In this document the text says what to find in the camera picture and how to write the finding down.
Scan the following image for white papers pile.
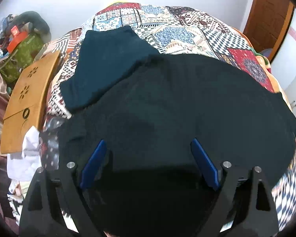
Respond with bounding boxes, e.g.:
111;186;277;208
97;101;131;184
7;126;41;221

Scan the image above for folded dark teal garment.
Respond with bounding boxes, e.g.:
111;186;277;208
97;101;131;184
60;26;159;114

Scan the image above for green patterned bag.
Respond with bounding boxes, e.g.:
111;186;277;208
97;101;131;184
0;34;43;84

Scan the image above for orange box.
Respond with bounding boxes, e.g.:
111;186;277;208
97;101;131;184
7;32;28;54

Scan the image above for colourful patchwork bedspread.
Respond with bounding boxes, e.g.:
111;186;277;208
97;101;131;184
30;3;296;236

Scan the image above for wooden door frame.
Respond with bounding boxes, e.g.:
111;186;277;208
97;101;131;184
243;0;294;62

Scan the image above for black pants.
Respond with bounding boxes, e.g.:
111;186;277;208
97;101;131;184
58;54;296;236

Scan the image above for wooden lap desk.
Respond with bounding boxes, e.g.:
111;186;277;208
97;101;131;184
0;50;61;156

